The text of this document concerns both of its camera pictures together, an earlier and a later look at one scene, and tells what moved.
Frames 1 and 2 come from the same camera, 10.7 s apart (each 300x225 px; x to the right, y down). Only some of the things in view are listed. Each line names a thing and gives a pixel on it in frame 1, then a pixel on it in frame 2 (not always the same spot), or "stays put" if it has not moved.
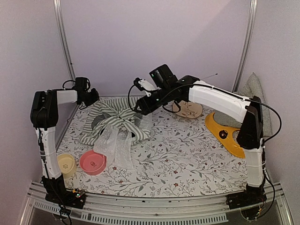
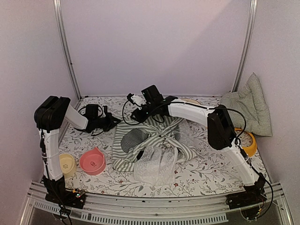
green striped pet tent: (113, 124) to (153, 148)
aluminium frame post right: (246, 45) stays put
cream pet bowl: (67, 165) stays put
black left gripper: (96, 97) to (111, 119)
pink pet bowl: (93, 163) stays put
